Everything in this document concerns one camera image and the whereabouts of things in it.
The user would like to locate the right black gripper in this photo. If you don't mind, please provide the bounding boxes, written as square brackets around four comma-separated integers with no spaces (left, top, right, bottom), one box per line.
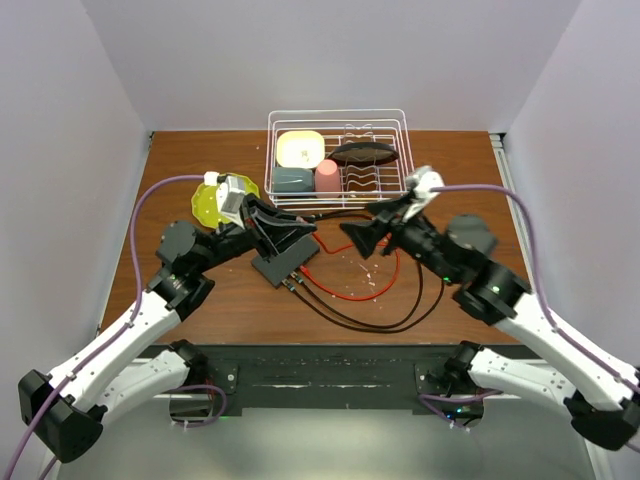
[338,191,459,284]

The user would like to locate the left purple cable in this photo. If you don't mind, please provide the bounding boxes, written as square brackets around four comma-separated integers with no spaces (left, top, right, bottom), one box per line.
[2,172,229,480]

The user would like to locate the yellow square bowl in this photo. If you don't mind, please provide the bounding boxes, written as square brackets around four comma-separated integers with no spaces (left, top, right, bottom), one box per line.
[275,130,325,169]

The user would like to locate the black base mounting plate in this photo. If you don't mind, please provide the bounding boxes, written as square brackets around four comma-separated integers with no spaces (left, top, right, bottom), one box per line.
[167,344,481,421]

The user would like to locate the grey-blue cup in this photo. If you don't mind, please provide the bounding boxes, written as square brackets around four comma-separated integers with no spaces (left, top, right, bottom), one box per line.
[272,167,314,194]

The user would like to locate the purple cable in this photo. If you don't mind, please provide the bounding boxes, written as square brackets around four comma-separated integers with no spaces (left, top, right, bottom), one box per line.
[2,172,229,480]
[419,183,640,454]

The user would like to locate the white wire dish rack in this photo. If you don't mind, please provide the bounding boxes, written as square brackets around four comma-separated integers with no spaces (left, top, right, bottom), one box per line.
[264,108,414,212]

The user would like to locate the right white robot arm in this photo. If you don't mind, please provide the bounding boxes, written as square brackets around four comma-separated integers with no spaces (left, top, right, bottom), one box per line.
[340,200,639,451]

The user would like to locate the black network switch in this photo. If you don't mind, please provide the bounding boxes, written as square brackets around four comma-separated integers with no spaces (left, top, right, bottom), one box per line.
[251,236,320,288]

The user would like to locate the black ethernet cable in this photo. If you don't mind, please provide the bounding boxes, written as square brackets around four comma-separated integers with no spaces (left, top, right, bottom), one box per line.
[292,209,426,331]
[282,282,446,335]

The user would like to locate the red ethernet cable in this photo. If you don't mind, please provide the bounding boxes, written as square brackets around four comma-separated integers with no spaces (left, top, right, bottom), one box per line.
[294,217,402,303]

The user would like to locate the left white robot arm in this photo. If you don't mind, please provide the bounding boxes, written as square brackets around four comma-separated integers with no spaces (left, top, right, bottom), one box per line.
[18,194,316,463]

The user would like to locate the dark brown oval plate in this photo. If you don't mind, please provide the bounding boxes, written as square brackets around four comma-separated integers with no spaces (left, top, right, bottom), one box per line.
[328,142,399,166]

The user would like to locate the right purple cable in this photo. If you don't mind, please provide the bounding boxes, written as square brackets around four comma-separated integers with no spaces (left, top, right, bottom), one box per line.
[419,183,640,454]

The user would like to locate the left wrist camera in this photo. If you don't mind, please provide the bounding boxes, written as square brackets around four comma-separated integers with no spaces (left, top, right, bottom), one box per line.
[216,174,246,226]

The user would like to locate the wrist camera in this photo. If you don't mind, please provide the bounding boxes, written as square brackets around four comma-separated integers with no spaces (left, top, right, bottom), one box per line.
[403,166,445,222]
[216,174,246,226]

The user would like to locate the pink plastic cup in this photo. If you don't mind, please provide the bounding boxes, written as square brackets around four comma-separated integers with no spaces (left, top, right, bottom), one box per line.
[314,159,342,198]

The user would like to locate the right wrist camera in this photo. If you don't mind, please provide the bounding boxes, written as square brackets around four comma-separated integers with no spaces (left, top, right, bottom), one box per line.
[403,166,445,222]

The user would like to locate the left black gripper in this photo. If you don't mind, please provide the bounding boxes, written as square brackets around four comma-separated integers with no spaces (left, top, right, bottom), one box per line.
[195,193,317,273]

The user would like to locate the green scalloped plate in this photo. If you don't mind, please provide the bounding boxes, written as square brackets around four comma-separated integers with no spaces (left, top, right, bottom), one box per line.
[191,172,260,229]

